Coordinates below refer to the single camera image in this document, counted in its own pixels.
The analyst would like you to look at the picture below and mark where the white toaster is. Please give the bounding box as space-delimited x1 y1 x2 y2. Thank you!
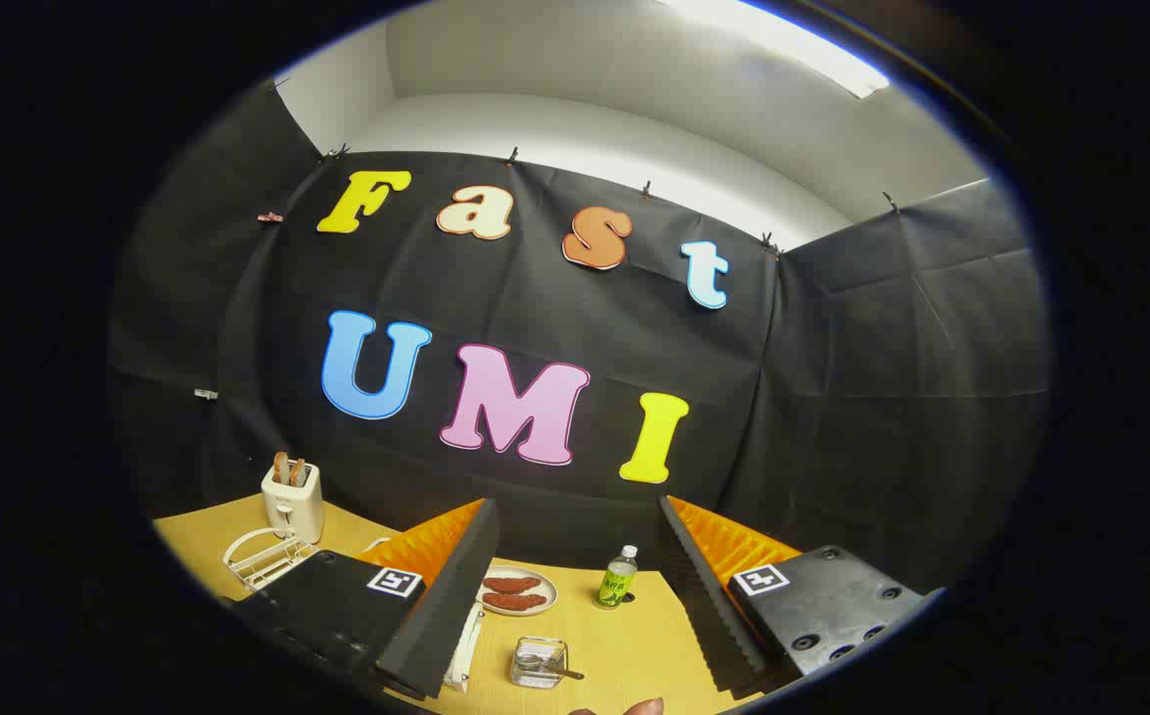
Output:
260 462 325 545

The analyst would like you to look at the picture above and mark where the black backdrop cloth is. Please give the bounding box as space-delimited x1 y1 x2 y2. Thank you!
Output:
108 79 1051 597

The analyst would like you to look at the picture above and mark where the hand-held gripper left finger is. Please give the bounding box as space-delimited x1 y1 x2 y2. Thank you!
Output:
232 497 502 701

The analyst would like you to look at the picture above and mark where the green label drink bottle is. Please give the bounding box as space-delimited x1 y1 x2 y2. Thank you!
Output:
594 544 639 610

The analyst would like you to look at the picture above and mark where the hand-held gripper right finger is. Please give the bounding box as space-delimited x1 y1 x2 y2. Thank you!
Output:
658 495 945 698

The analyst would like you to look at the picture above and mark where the metal spoon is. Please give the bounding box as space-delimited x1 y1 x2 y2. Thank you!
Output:
517 653 585 681

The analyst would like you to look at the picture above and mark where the cream round plate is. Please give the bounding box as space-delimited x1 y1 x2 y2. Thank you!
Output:
476 564 559 617

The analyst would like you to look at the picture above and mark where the white wire dish rack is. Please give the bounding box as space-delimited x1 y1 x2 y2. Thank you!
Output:
223 526 485 693

